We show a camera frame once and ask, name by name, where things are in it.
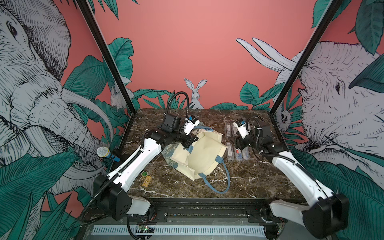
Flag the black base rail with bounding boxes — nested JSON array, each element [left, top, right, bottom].
[[86, 197, 301, 224]]

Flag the cream canvas tote bag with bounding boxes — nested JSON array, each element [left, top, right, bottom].
[[161, 125, 231, 194]]

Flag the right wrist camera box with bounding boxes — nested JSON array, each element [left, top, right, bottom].
[[233, 118, 272, 142]]

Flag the black frame post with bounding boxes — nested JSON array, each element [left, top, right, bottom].
[[269, 0, 344, 115], [74, 0, 136, 114]]

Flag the black left frame post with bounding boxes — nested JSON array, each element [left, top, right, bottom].
[[74, 0, 136, 114]]

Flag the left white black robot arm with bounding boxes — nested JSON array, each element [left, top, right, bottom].
[[94, 129, 199, 221]]

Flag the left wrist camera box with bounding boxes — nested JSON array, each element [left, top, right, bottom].
[[161, 112, 201, 136]]

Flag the white vented cable duct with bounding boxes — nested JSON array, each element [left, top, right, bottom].
[[91, 225, 266, 238]]

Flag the clear compass case barcode label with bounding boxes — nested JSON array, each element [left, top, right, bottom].
[[225, 122, 232, 138]]

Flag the clear compass case gold label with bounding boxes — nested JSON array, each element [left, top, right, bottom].
[[232, 122, 237, 137]]

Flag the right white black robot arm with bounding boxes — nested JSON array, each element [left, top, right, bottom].
[[234, 135, 350, 240]]

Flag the small wooden tag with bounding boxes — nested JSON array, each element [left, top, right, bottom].
[[142, 176, 152, 188]]

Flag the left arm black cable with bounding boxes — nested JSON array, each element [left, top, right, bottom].
[[164, 91, 190, 116]]

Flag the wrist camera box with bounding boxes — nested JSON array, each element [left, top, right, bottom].
[[161, 112, 201, 136], [233, 118, 272, 142]]

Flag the clear case blue parts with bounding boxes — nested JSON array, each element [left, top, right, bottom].
[[242, 147, 250, 160]]

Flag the black right frame post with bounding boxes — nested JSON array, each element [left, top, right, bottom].
[[269, 0, 344, 115]]

